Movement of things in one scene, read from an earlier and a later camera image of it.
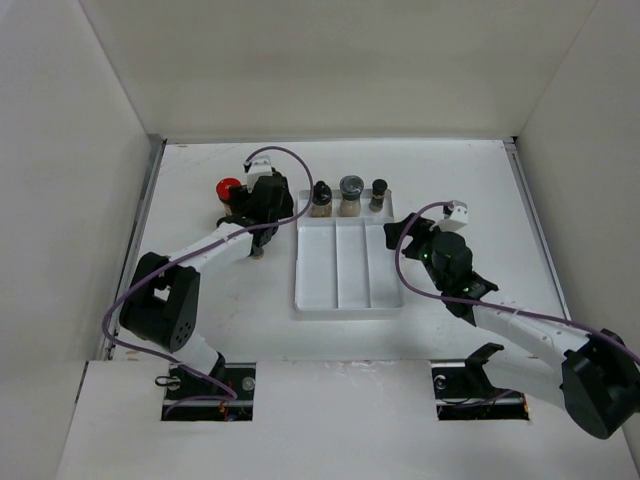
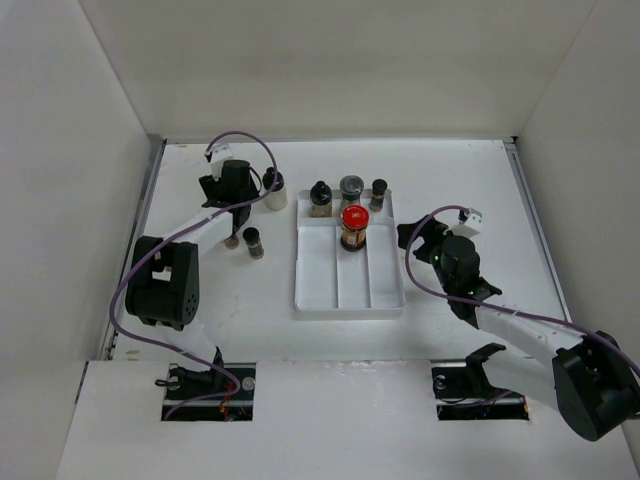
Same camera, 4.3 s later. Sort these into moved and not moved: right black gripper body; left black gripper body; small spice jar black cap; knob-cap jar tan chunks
Moved: left black gripper body
Not moved: knob-cap jar tan chunks; small spice jar black cap; right black gripper body
